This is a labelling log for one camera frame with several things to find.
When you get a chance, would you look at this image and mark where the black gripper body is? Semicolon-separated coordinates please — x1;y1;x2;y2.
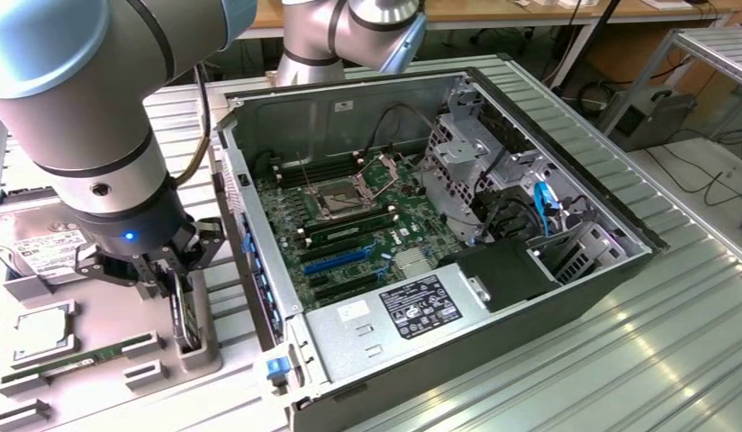
69;177;197;288

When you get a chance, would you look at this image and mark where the RAM memory stick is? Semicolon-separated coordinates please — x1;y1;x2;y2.
167;268;205;355

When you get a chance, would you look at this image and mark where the grey parts rack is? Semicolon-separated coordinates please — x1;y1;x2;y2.
0;197;229;432

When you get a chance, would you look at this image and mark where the silver hard disk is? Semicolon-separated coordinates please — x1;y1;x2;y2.
0;204;107;288

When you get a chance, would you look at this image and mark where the silver CPU chip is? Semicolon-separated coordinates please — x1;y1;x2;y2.
12;310;71;361

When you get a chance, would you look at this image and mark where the green loose RAM stick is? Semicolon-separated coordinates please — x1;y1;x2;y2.
0;333;153;384

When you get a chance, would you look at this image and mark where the thin locking lever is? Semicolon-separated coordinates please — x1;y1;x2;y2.
293;151;317;191

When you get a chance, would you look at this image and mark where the CPU socket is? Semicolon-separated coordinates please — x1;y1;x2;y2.
306;182;365;221

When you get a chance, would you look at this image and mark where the installed RAM stick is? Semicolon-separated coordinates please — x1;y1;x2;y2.
301;214;400;247

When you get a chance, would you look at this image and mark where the black expansion slot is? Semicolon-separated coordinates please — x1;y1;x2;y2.
313;281;382;303
309;272;377;294

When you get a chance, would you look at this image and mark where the silver power supply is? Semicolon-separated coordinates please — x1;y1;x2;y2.
304;263;496;383

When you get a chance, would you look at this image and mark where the metal socket cover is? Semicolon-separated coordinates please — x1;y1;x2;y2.
352;152;402;191

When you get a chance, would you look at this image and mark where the green motherboard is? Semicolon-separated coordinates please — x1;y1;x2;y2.
249;150;448;314

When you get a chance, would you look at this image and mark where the silver chipset heatsink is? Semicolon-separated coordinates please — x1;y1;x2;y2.
393;249;433;274

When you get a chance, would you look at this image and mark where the metal disk bay cage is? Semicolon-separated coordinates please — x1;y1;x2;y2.
419;112;532;247

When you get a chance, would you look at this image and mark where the black plastic air shroud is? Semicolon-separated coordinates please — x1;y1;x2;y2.
452;240;565;315

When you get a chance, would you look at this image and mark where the black open PC case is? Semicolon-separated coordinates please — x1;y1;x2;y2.
210;66;671;432

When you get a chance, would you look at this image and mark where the perforated front drive cage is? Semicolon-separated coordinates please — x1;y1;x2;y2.
525;220;640;287

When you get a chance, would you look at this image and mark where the wooden desk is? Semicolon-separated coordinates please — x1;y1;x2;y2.
234;0;738;33

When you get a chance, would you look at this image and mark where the black equipment box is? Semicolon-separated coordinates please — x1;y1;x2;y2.
609;83;698;153

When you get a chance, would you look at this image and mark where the metal slat side table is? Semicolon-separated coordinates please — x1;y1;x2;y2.
631;27;742;119

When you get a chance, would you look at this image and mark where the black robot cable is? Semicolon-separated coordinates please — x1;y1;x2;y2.
171;66;214;186

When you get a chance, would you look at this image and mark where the black arched wire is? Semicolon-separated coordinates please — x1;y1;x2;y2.
362;103;439;157

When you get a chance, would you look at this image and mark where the blue flat wire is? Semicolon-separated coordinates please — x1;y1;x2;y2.
532;179;559;239

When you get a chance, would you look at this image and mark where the black cable on table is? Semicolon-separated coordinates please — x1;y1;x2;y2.
640;143;742;209

